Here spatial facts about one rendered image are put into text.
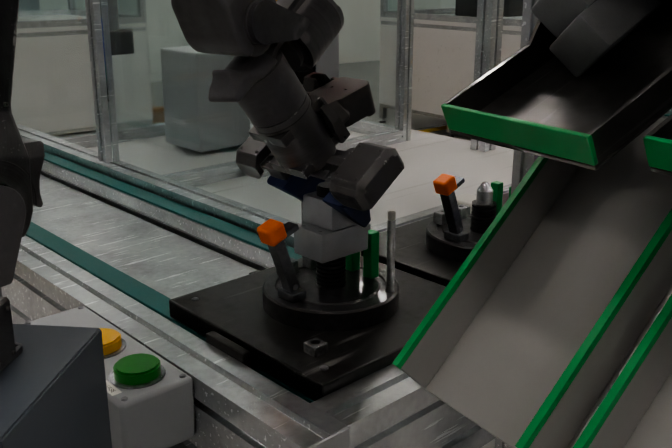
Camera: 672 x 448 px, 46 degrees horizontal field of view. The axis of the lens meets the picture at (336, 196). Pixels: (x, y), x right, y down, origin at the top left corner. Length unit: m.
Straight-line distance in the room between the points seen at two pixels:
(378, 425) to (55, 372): 0.27
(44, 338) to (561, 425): 0.35
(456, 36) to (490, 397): 5.67
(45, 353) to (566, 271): 0.37
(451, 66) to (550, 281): 5.66
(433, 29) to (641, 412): 5.88
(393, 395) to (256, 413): 0.11
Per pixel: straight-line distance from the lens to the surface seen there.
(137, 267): 1.09
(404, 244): 0.99
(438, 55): 6.34
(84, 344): 0.56
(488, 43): 1.97
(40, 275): 0.98
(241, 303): 0.83
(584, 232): 0.63
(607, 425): 0.54
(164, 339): 0.80
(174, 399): 0.71
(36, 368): 0.54
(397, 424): 0.70
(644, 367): 0.55
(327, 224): 0.77
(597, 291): 0.60
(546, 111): 0.56
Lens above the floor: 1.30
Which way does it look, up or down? 16 degrees down
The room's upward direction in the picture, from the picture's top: straight up
